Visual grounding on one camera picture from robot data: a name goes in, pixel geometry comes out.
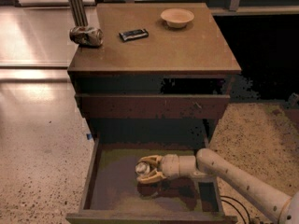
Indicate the blue tape piece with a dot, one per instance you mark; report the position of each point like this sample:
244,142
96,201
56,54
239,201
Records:
89,136

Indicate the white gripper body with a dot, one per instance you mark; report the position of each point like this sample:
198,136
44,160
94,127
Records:
169,166

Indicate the orange soda can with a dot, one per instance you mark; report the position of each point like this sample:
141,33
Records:
142,168

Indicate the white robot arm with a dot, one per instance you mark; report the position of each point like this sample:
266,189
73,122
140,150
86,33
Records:
279,207

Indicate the beige shallow bowl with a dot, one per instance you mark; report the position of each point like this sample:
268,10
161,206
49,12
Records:
177,17

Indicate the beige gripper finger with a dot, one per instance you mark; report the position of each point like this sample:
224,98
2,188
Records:
153,160
153,176

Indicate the metal frame post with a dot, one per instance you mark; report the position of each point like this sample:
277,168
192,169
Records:
78,12

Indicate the black snack bar wrapper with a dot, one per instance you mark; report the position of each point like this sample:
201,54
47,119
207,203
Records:
133,35

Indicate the brown wooden drawer cabinet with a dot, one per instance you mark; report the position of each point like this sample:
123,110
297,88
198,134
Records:
173,82

